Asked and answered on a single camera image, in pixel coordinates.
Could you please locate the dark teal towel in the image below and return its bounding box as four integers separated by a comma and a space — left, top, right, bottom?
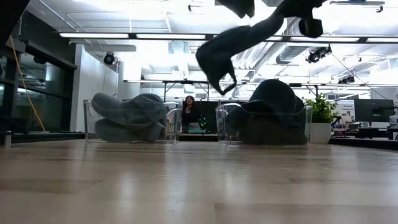
195, 12, 286, 96

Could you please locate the black track light cluster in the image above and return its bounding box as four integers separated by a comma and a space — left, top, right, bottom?
306, 44, 333, 64
338, 75, 356, 85

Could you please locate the grey ceiling light fixture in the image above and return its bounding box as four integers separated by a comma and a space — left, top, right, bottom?
329, 0, 386, 14

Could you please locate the green plant white pot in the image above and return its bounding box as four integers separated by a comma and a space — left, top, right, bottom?
302, 92, 340, 145

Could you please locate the white printed sign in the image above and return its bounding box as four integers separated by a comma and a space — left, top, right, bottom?
337, 100, 356, 122

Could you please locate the person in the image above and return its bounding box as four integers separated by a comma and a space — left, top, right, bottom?
181, 95, 202, 134

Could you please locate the clear plastic bin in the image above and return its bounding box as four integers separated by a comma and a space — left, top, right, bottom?
215, 102, 313, 147
82, 99, 183, 146

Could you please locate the black computer monitor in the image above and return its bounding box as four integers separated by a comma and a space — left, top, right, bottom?
353, 98, 396, 123

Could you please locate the teal desk object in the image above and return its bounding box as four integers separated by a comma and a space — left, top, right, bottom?
187, 121, 207, 134

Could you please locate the round black spotlight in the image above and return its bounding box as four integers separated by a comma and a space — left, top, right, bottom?
103, 52, 116, 66

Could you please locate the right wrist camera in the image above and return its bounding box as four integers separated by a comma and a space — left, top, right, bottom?
298, 17, 325, 39

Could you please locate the black framed glass wall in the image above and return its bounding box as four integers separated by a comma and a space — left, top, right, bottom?
0, 12, 78, 135

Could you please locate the yellow power cable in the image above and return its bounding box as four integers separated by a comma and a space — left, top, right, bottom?
8, 35, 47, 133

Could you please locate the black frame rail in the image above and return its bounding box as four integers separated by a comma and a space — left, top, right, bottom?
11, 131, 398, 151

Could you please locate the grey metal post foot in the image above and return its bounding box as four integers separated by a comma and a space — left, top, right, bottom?
0, 130, 13, 147

